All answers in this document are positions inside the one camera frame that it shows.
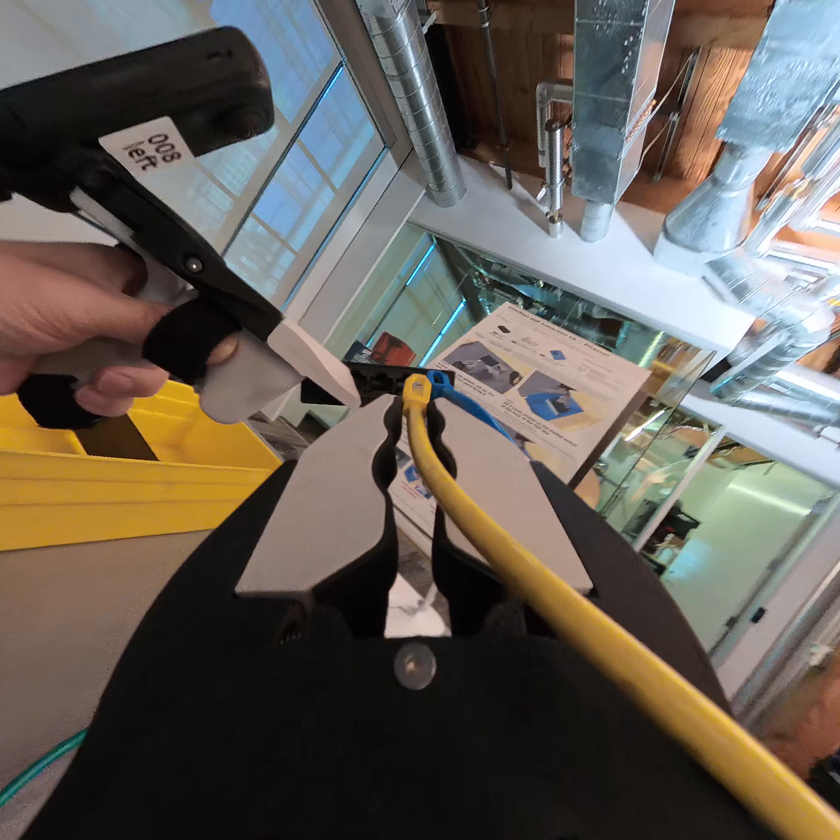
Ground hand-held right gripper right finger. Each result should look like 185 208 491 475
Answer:
430 397 595 634

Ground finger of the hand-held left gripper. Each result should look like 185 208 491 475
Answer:
266 318 363 412

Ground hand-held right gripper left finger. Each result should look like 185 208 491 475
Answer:
234 395 403 601

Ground black ethernet switch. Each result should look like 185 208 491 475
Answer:
301 360 454 406

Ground blue ethernet cable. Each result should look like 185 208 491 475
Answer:
425 369 534 462

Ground yellow ethernet cable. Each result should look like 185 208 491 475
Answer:
400 373 840 840

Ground yellow plastic bin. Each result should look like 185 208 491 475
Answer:
0 379 283 553

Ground green ethernet cable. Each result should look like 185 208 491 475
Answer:
0 727 91 809

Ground person's left hand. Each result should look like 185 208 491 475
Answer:
0 239 240 419

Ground instruction sheet on stand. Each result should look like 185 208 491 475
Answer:
567 387 652 511

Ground red storage case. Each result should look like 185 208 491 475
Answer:
366 331 417 368

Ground white stand base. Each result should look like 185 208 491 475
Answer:
384 581 454 637

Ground printed instruction poster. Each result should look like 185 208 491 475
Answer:
387 303 652 546

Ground large glass window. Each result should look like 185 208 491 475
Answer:
151 0 395 309

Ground silver ventilation ducts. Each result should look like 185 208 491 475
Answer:
357 0 840 437

